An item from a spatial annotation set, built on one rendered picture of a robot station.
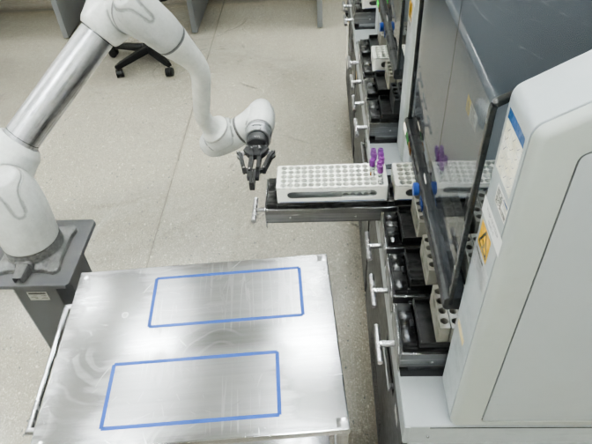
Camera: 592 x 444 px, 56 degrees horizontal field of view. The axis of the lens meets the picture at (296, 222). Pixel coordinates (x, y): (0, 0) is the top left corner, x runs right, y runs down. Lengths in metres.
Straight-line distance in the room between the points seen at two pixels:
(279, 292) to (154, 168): 1.93
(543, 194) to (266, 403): 0.65
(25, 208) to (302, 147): 1.85
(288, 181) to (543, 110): 0.91
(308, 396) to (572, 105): 0.71
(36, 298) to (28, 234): 0.23
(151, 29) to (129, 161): 1.71
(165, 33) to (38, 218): 0.59
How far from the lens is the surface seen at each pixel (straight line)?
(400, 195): 1.50
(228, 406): 1.13
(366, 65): 2.12
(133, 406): 1.18
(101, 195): 3.03
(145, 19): 1.56
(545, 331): 0.98
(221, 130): 1.93
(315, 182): 1.48
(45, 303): 1.77
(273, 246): 2.52
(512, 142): 0.76
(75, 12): 4.98
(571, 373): 1.10
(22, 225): 1.58
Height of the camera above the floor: 1.80
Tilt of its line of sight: 43 degrees down
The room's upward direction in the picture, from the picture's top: 4 degrees counter-clockwise
